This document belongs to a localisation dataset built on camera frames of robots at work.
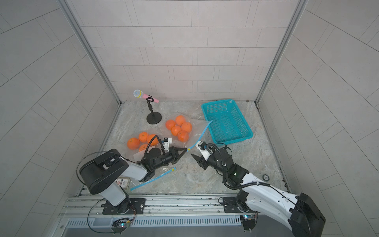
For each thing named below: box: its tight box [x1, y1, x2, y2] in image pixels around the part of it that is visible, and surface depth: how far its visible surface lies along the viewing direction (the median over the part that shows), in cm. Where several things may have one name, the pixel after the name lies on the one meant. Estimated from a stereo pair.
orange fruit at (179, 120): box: [175, 115, 186, 127], surface depth 101 cm
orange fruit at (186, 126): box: [181, 121, 192, 132], surface depth 98 cm
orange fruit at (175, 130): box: [171, 125, 182, 136], surface depth 95 cm
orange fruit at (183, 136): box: [177, 130, 190, 143], surface depth 92 cm
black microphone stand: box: [146, 96, 162, 125], surface depth 107 cm
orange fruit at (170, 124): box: [165, 119, 176, 131], surface depth 98 cm
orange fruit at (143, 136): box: [138, 131, 148, 143], surface depth 93 cm
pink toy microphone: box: [133, 89, 160, 104], surface depth 88 cm
